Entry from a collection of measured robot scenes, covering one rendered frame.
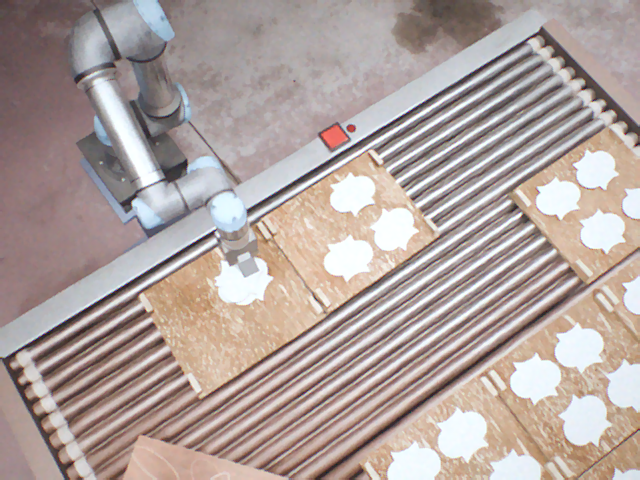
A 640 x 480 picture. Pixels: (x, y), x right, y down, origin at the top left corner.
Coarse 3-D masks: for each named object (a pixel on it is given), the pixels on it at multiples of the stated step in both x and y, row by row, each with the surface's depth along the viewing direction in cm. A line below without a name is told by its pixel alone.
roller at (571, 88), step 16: (576, 80) 224; (560, 96) 222; (528, 112) 219; (544, 112) 221; (512, 128) 217; (480, 144) 215; (496, 144) 218; (448, 160) 213; (464, 160) 213; (432, 176) 211; (416, 192) 209; (160, 352) 190; (128, 368) 189; (144, 368) 189; (112, 384) 187; (80, 400) 185; (96, 400) 186; (48, 416) 184; (64, 416) 184; (48, 432) 183
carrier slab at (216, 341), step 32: (256, 256) 199; (160, 288) 195; (192, 288) 195; (288, 288) 195; (160, 320) 192; (192, 320) 192; (224, 320) 192; (256, 320) 192; (288, 320) 192; (320, 320) 192; (192, 352) 189; (224, 352) 189; (256, 352) 189
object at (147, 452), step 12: (144, 444) 170; (156, 444) 170; (168, 444) 170; (132, 456) 169; (144, 456) 169; (156, 456) 169; (168, 456) 169; (180, 456) 169; (192, 456) 169; (204, 456) 169; (132, 468) 168; (144, 468) 168; (156, 468) 168; (168, 468) 168; (180, 468) 168; (192, 468) 168; (204, 468) 168; (216, 468) 168; (228, 468) 168; (240, 468) 168; (252, 468) 168
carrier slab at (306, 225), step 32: (320, 192) 206; (384, 192) 207; (288, 224) 203; (320, 224) 203; (352, 224) 203; (416, 224) 203; (288, 256) 199; (320, 256) 199; (384, 256) 199; (352, 288) 196
